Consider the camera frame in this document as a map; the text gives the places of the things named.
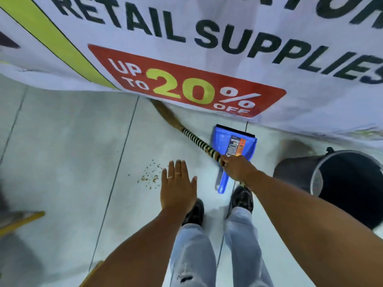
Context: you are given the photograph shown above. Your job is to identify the person's right forearm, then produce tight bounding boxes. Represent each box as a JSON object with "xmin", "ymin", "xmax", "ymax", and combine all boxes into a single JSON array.
[{"xmin": 245, "ymin": 171, "xmax": 383, "ymax": 287}]

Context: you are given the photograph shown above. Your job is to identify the white printed banner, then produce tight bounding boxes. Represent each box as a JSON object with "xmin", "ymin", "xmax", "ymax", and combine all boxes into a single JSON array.
[{"xmin": 0, "ymin": 0, "xmax": 383, "ymax": 150}]

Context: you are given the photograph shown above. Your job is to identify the black plastic bucket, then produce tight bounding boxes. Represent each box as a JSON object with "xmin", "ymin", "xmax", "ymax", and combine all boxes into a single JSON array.
[{"xmin": 273, "ymin": 147, "xmax": 383, "ymax": 231}]

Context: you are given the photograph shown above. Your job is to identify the yellow edged grey board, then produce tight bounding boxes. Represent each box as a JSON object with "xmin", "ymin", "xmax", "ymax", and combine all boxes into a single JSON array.
[{"xmin": 0, "ymin": 210, "xmax": 45, "ymax": 238}]

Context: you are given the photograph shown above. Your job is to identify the light blue jeans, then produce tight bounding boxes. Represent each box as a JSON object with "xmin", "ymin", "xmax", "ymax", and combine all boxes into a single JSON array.
[{"xmin": 170, "ymin": 207, "xmax": 274, "ymax": 287}]

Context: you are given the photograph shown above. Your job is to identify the pile of brown crumbs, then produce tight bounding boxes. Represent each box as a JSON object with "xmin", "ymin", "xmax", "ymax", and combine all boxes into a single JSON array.
[{"xmin": 128, "ymin": 160, "xmax": 164, "ymax": 190}]

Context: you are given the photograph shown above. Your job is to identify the person's left hand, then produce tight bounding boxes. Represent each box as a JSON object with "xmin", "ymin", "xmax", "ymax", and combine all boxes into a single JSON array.
[{"xmin": 160, "ymin": 160, "xmax": 198, "ymax": 217}]

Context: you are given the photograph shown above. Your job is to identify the person's right hand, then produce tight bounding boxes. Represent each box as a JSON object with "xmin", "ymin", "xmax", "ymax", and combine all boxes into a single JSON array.
[{"xmin": 220, "ymin": 155, "xmax": 258, "ymax": 184}]

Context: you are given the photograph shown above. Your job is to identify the blue plastic dustpan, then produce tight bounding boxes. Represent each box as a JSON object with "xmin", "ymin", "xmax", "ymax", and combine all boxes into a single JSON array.
[{"xmin": 211, "ymin": 124, "xmax": 258, "ymax": 195}]

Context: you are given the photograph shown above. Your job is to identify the broom with striped handle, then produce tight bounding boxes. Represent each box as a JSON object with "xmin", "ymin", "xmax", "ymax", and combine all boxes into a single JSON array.
[{"xmin": 150, "ymin": 98, "xmax": 249, "ymax": 189}]

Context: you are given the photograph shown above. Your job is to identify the person's black shoe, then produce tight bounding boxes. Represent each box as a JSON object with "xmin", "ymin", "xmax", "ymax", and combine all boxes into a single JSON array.
[
  {"xmin": 229, "ymin": 186, "xmax": 254, "ymax": 213},
  {"xmin": 182, "ymin": 199, "xmax": 205, "ymax": 227}
]

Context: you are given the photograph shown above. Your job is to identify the person's left black shoe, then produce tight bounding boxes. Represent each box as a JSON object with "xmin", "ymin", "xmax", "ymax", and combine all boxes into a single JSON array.
[{"xmin": 182, "ymin": 199, "xmax": 205, "ymax": 227}]

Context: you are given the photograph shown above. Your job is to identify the person's right black shoe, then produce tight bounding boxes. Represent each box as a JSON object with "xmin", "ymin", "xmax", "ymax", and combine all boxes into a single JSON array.
[{"xmin": 229, "ymin": 186, "xmax": 254, "ymax": 213}]

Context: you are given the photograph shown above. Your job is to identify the person's left forearm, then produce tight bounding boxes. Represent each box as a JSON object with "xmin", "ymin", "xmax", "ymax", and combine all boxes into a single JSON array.
[{"xmin": 85, "ymin": 206, "xmax": 192, "ymax": 287}]

